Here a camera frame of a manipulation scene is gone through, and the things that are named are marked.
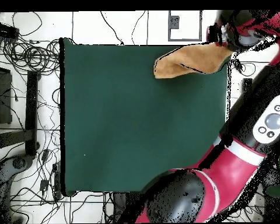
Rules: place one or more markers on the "tan terry towel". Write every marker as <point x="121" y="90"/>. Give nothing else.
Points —
<point x="191" y="60"/>

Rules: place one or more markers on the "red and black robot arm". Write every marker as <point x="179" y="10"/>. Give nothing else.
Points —
<point x="235" y="163"/>

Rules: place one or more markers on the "black power adapter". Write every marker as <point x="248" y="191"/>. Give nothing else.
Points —
<point x="237" y="64"/>

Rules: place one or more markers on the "black stand leg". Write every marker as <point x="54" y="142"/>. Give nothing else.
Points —
<point x="32" y="112"/>
<point x="246" y="84"/>

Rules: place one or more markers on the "dark green table cloth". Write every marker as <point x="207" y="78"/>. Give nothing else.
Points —
<point x="130" y="128"/>

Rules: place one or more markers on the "black power strip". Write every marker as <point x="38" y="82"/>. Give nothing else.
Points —
<point x="57" y="184"/>

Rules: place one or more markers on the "black box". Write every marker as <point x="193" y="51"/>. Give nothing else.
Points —
<point x="2" y="98"/>

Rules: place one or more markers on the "dark wheeled stand base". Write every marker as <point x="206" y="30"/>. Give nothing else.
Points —
<point x="18" y="163"/>

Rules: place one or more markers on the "grey square frame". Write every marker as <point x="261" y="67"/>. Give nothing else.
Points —
<point x="174" y="22"/>

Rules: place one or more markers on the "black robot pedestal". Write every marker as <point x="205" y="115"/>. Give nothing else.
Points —
<point x="121" y="205"/>

